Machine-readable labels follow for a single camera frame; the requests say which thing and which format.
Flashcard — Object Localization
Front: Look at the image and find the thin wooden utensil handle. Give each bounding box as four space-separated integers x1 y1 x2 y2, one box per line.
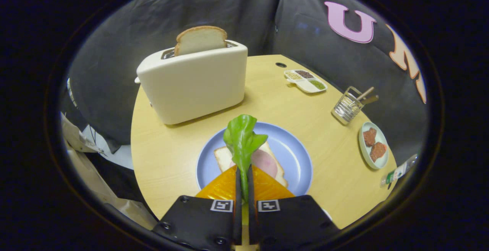
355 87 375 102

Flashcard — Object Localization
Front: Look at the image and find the blue plate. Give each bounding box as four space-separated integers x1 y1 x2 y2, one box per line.
196 122 313 197

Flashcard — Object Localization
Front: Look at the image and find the white paper sheet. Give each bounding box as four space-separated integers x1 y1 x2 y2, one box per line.
92 125 134 169

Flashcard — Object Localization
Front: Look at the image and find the wire utensil holder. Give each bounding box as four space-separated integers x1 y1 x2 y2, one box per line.
332 86 363 125

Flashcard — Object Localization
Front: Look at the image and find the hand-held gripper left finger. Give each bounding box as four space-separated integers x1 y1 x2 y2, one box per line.
152 165 244 251

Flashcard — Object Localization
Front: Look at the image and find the clear water bottle green label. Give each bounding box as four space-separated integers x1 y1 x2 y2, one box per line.
380 154 419 187

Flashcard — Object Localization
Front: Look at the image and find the brown meat piece orange edge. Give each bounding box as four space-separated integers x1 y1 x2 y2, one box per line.
370 142 387 162

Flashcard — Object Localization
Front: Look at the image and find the white bread slice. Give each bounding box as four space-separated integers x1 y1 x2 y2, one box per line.
214 141 288 188

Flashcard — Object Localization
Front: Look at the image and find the brown crust bread slice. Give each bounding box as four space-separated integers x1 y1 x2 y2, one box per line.
174 26 228 57

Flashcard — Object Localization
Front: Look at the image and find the white divided condiment tray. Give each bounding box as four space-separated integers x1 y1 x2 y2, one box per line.
284 70 328 94

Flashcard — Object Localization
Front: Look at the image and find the pink ham slice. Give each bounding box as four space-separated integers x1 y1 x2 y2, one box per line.
250 149 278 179

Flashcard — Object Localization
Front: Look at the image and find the white toaster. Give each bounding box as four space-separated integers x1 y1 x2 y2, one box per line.
134 40 248 125

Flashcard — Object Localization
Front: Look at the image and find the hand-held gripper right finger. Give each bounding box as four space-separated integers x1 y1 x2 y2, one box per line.
248 165 340 251

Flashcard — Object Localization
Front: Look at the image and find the green lettuce leaf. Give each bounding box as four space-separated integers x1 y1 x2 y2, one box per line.
223 115 269 206

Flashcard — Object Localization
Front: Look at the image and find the pale green plate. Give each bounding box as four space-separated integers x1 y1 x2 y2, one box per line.
358 121 389 170

